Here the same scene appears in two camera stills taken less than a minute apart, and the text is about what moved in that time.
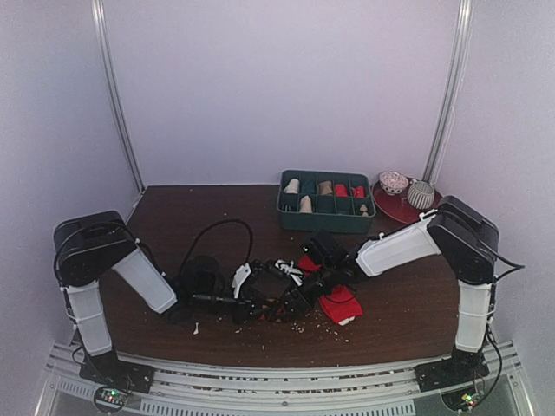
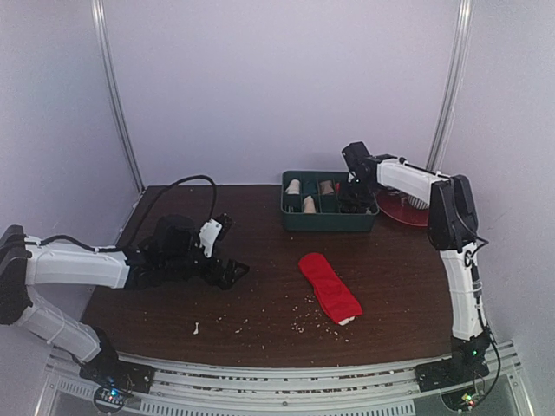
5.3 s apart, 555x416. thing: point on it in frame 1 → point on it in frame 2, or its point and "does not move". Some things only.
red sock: (339, 302) does not move
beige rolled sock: (292, 187) does not move
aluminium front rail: (395, 392) does not move
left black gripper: (244, 308) → (226, 280)
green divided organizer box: (325, 202) does not move
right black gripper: (310, 293) → (358, 198)
